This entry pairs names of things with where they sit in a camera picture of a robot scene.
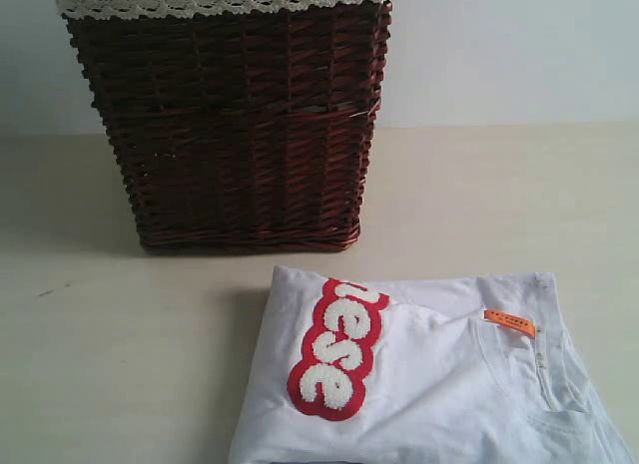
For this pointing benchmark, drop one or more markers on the white t-shirt with red lettering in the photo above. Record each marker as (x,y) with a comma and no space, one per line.
(466,370)

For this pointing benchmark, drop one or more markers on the dark red wicker basket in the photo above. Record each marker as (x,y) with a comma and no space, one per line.
(240,133)

